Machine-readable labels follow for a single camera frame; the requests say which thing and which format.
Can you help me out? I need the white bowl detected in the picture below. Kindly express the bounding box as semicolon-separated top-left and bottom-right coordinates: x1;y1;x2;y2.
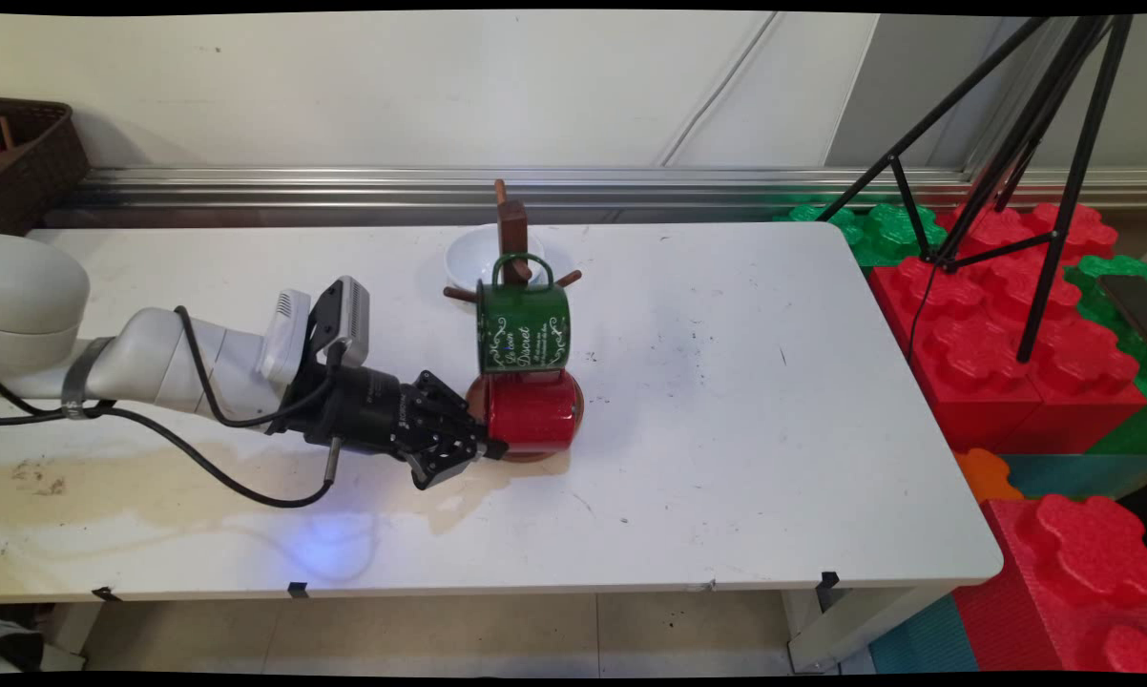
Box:
445;225;573;292

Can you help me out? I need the large red foam block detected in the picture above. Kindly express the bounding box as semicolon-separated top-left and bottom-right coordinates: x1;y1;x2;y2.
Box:
867;202;1147;454

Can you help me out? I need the grey cable strap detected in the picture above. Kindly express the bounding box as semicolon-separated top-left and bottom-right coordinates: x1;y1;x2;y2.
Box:
61;336;116;421

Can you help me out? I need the green enamel mug white lettering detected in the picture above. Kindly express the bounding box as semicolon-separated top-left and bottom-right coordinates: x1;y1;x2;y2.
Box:
476;253;572;375

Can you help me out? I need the black tripod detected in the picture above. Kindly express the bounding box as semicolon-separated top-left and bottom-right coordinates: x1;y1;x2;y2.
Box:
815;14;1136;364

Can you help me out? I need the aluminium wall rail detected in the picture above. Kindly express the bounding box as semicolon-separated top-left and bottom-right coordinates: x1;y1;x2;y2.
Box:
44;167;1147;228

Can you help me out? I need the orange foam block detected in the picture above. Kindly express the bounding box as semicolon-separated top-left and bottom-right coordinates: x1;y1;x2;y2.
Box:
953;448;1025;504

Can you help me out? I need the white table leg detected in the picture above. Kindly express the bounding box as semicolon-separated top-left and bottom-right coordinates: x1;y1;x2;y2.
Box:
783;584;956;674
0;601;102;674

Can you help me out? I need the small green foam block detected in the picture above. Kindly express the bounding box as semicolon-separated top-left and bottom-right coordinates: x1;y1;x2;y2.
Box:
774;198;947;268

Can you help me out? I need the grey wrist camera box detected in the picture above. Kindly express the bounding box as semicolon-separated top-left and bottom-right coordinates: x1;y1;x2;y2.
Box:
306;276;371;368

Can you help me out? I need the red enamel mug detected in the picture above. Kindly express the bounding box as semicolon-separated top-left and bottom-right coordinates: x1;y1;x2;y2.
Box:
467;370;584;457

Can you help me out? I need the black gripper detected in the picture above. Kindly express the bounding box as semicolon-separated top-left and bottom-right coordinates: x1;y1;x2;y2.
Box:
287;364;510;490

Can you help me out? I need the brown wooden mug tree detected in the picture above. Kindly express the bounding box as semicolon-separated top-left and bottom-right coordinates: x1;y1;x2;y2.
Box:
443;178;586;464

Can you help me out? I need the dark brown wicker basket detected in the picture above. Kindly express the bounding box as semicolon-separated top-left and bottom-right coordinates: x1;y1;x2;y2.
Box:
0;97;90;235

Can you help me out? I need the teal foam block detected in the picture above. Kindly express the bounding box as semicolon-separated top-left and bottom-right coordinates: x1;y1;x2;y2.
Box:
867;593;980;674
998;453;1147;502

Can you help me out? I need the white wall cable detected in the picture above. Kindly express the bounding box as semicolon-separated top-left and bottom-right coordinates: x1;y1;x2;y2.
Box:
662;12;778;166

